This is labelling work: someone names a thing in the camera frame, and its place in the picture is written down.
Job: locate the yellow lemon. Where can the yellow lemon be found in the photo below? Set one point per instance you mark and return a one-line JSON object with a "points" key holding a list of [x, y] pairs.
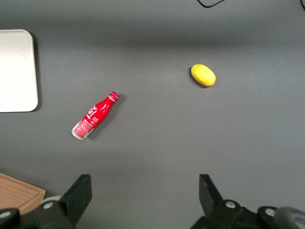
{"points": [[203, 75]]}

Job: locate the wooden cutting board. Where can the wooden cutting board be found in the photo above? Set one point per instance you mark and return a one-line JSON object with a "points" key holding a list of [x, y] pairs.
{"points": [[14, 193]]}

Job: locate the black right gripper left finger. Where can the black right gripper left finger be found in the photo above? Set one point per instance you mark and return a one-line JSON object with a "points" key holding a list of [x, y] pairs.
{"points": [[76, 198]]}

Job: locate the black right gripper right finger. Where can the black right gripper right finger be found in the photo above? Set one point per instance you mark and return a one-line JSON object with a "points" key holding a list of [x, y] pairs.
{"points": [[212, 202]]}

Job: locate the white rounded tray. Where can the white rounded tray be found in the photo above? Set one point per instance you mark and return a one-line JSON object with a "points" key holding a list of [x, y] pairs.
{"points": [[15, 71]]}

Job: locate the red cola bottle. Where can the red cola bottle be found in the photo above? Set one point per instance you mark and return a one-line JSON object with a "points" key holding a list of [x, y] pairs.
{"points": [[93, 117]]}

